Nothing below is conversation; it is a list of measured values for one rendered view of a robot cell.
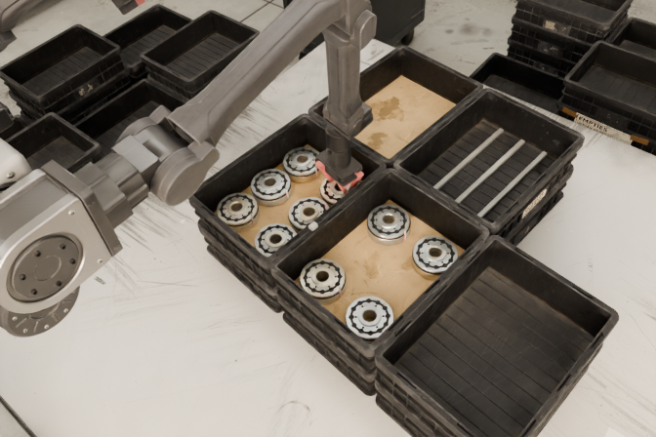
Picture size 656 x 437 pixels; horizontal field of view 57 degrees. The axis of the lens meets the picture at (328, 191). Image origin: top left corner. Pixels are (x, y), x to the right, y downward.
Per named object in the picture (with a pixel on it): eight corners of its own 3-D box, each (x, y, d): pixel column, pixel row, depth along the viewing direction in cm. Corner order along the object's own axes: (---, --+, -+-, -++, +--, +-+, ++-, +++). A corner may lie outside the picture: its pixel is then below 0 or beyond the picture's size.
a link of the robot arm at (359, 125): (323, 102, 132) (354, 125, 130) (355, 75, 138) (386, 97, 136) (315, 136, 142) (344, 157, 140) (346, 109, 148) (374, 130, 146)
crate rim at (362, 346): (370, 360, 118) (370, 355, 116) (267, 272, 132) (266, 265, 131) (491, 238, 135) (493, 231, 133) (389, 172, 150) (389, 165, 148)
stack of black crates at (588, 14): (606, 78, 285) (638, -9, 251) (579, 113, 270) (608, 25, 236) (528, 49, 303) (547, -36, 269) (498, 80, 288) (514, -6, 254)
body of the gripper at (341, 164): (336, 148, 151) (335, 126, 145) (363, 171, 146) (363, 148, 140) (315, 160, 148) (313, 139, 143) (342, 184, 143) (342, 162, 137)
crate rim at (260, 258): (267, 272, 132) (266, 265, 131) (185, 201, 147) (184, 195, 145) (389, 172, 150) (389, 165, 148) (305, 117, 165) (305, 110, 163)
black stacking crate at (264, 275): (273, 295, 140) (266, 266, 131) (195, 225, 154) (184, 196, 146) (388, 197, 157) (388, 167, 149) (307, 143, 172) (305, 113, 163)
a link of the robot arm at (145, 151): (101, 154, 76) (130, 180, 75) (163, 110, 81) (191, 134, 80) (112, 192, 84) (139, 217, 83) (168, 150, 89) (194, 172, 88)
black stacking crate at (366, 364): (370, 380, 125) (370, 355, 116) (274, 296, 140) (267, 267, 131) (484, 262, 142) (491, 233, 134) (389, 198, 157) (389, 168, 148)
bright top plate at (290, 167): (301, 181, 156) (300, 179, 156) (275, 162, 161) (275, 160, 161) (329, 161, 160) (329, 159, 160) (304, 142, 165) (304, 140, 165)
